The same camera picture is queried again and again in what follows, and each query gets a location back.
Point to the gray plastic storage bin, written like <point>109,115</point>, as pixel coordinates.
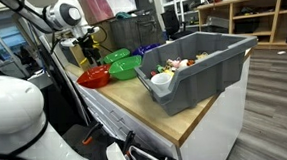
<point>197,83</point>

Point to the blue plastic bowl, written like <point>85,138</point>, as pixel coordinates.
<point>145,49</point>

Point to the orange toy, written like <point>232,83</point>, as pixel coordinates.
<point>191,62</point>

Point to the white plastic bracket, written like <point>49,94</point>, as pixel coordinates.
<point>116,158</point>

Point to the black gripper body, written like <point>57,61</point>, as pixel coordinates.
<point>88,45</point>

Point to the white paper cup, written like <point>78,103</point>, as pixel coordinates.
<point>161,80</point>

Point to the white drawer cabinet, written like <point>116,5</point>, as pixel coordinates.
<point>213,132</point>

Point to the teal cloth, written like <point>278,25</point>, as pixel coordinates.
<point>123,15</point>

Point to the gray fabric basket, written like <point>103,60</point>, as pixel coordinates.
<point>134,32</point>

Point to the green toy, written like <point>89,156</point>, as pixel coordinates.
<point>160,68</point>

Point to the red translucent sheet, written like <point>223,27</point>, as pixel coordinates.
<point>109,5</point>

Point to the red plastic bowl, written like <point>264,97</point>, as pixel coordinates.
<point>95,78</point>

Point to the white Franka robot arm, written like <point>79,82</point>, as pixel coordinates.
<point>15,108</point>

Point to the beige toy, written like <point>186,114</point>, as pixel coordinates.
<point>202,56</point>

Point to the black office chair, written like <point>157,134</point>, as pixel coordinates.
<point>171,21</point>

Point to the white shelf unit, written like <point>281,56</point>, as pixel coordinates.
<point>179,2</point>

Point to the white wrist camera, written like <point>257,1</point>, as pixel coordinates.
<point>69,42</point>

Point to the green plastic bowl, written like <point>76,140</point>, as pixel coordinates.
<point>117,55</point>
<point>126,69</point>

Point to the pink toy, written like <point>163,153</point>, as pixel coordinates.
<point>174,63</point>

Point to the wooden box with black panel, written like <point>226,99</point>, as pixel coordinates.
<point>76,55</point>

